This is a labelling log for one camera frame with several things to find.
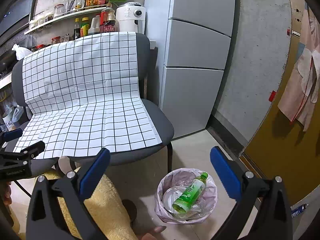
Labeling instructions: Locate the person's left hand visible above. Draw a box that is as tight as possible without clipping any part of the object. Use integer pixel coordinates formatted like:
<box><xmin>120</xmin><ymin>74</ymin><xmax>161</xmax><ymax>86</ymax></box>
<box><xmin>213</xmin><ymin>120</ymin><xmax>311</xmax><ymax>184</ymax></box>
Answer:
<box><xmin>2</xmin><ymin>181</ymin><xmax>12</xmax><ymax>207</ymax></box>

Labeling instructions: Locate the glass cup with utensils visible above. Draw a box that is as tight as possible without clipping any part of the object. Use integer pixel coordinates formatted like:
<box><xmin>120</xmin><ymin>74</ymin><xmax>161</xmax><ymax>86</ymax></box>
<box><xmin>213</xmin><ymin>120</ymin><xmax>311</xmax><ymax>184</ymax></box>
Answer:
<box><xmin>65</xmin><ymin>0</ymin><xmax>77</xmax><ymax>13</ymax></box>

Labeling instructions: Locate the white air fryer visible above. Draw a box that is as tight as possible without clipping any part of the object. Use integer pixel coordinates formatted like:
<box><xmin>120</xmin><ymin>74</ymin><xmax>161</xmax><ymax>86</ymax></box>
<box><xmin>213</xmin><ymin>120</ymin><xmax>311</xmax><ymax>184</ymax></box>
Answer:
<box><xmin>115</xmin><ymin>2</ymin><xmax>146</xmax><ymax>34</ymax></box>

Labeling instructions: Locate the green plastic bottle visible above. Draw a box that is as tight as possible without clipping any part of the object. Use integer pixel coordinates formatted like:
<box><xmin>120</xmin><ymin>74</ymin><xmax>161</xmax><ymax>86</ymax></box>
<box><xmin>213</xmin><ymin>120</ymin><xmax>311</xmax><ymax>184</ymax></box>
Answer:
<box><xmin>172</xmin><ymin>172</ymin><xmax>209</xmax><ymax>212</ymax></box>

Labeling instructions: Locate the translucent plastic jug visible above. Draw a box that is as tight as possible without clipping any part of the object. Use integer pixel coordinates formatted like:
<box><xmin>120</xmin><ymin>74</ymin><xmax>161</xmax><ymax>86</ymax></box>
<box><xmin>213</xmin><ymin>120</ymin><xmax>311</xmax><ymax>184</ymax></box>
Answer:
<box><xmin>88</xmin><ymin>15</ymin><xmax>102</xmax><ymax>35</ymax></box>

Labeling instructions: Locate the brown wooden door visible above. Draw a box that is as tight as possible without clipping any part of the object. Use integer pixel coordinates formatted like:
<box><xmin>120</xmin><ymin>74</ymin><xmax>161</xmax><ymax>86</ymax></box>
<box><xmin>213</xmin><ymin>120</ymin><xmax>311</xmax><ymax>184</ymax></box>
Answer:
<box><xmin>239</xmin><ymin>0</ymin><xmax>320</xmax><ymax>205</ymax></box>

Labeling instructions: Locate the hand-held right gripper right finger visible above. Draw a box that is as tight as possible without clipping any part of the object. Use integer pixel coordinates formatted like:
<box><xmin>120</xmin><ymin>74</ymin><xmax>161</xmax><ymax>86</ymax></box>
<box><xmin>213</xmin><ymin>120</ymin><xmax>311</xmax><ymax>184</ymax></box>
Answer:
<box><xmin>209</xmin><ymin>146</ymin><xmax>293</xmax><ymax>240</ymax></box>

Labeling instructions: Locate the person's bare foot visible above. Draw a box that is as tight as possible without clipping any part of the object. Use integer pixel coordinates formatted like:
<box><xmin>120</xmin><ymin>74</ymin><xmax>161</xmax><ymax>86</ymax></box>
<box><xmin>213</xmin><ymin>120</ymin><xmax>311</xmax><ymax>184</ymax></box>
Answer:
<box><xmin>139</xmin><ymin>226</ymin><xmax>167</xmax><ymax>240</ymax></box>

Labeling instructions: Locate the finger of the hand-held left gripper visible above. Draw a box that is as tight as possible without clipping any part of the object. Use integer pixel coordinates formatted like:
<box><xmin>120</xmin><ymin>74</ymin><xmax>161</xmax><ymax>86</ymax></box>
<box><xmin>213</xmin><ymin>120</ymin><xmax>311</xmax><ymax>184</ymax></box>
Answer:
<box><xmin>0</xmin><ymin>141</ymin><xmax>46</xmax><ymax>164</ymax></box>
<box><xmin>0</xmin><ymin>128</ymin><xmax>23</xmax><ymax>145</ymax></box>

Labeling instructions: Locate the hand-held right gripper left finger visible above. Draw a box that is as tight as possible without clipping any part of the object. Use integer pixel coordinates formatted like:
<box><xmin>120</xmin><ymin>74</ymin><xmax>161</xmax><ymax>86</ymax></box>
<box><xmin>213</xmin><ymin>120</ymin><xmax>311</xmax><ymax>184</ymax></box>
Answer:
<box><xmin>26</xmin><ymin>148</ymin><xmax>112</xmax><ymax>240</ymax></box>

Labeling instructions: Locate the grey refrigerator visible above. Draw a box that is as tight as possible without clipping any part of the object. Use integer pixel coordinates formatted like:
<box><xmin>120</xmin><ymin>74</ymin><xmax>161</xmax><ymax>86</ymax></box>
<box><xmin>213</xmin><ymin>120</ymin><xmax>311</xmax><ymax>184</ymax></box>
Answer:
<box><xmin>144</xmin><ymin>0</ymin><xmax>237</xmax><ymax>139</ymax></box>

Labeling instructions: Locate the trash bin with pink bag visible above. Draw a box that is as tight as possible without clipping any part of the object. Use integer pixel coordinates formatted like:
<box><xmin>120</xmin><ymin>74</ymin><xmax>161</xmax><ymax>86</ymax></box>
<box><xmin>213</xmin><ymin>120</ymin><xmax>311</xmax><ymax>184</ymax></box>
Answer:
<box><xmin>154</xmin><ymin>167</ymin><xmax>218</xmax><ymax>224</ymax></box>

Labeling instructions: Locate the grey plastic jug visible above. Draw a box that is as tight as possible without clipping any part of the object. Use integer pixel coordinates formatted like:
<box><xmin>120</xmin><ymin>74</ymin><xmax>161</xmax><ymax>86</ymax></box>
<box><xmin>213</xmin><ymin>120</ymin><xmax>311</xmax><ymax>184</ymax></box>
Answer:
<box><xmin>12</xmin><ymin>106</ymin><xmax>24</xmax><ymax>125</ymax></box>

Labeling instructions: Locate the black wok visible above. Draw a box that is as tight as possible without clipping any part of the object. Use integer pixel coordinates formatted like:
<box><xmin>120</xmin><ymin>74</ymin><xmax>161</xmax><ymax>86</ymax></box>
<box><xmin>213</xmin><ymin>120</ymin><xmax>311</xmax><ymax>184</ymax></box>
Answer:
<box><xmin>0</xmin><ymin>52</ymin><xmax>15</xmax><ymax>72</ymax></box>

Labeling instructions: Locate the green yellow-capped bottle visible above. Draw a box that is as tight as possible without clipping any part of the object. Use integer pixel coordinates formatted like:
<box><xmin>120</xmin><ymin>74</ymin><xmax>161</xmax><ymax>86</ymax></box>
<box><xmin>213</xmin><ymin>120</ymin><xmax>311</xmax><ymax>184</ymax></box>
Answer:
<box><xmin>80</xmin><ymin>17</ymin><xmax>90</xmax><ymax>37</ymax></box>

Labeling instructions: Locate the white black checked cloth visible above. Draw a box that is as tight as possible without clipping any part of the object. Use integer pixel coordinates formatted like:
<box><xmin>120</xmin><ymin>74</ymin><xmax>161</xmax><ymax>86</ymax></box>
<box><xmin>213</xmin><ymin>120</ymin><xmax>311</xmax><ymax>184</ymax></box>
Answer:
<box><xmin>12</xmin><ymin>31</ymin><xmax>163</xmax><ymax>160</ymax></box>

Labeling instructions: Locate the red-lidded glass jar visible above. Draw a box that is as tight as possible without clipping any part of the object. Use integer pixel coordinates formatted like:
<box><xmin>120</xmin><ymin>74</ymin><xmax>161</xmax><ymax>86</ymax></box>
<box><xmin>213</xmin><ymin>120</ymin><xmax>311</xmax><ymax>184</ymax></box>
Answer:
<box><xmin>54</xmin><ymin>4</ymin><xmax>66</xmax><ymax>18</ymax></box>

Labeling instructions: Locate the black range hood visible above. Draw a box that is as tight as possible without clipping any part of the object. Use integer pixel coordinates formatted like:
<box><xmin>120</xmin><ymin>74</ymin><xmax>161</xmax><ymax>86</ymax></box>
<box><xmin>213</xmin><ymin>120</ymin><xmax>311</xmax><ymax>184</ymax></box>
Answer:
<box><xmin>0</xmin><ymin>0</ymin><xmax>40</xmax><ymax>48</ymax></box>

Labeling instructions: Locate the white printed bucket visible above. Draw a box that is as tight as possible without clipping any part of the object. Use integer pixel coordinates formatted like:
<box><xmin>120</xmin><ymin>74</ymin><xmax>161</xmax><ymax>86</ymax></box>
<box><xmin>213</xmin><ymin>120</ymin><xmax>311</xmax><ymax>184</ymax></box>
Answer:
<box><xmin>1</xmin><ymin>112</ymin><xmax>15</xmax><ymax>132</ymax></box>

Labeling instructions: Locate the white plastic bag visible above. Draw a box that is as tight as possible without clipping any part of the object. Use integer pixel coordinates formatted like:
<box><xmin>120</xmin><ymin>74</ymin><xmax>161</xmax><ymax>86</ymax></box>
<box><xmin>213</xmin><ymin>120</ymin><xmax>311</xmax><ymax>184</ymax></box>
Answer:
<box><xmin>12</xmin><ymin>44</ymin><xmax>33</xmax><ymax>60</ymax></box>

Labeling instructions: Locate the grey office chair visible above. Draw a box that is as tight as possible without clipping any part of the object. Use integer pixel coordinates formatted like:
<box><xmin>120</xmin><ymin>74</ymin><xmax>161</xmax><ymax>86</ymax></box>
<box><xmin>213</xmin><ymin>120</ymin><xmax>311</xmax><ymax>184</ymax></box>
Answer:
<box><xmin>11</xmin><ymin>32</ymin><xmax>175</xmax><ymax>174</ymax></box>

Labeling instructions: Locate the white wall shelf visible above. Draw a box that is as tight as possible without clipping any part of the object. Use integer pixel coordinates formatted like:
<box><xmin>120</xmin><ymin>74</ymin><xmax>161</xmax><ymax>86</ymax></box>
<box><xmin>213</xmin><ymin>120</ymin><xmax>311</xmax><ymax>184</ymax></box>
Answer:
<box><xmin>24</xmin><ymin>5</ymin><xmax>118</xmax><ymax>35</ymax></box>

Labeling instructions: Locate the dark yellow-capped bottle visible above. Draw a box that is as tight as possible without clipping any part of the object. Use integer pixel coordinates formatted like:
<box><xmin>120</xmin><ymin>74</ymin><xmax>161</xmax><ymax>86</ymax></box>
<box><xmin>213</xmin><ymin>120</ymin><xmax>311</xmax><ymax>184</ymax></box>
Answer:
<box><xmin>74</xmin><ymin>18</ymin><xmax>81</xmax><ymax>40</ymax></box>

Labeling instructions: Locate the large red-label soy sauce bottle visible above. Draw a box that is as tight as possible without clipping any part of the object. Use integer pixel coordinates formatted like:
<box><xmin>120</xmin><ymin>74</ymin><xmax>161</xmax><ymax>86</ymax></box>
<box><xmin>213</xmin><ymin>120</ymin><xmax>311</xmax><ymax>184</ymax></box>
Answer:
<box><xmin>100</xmin><ymin>3</ymin><xmax>116</xmax><ymax>33</ymax></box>

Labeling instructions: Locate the black cable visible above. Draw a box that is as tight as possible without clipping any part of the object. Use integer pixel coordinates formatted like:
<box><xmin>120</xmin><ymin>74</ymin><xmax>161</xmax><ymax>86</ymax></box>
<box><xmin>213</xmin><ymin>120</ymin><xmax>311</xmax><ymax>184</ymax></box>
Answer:
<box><xmin>11</xmin><ymin>179</ymin><xmax>34</xmax><ymax>198</ymax></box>

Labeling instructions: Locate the pink hanging cloth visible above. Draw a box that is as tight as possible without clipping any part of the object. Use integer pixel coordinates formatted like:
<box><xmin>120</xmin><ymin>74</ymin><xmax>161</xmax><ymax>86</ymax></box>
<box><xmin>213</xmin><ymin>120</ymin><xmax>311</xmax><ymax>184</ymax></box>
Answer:
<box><xmin>277</xmin><ymin>1</ymin><xmax>320</xmax><ymax>132</ymax></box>

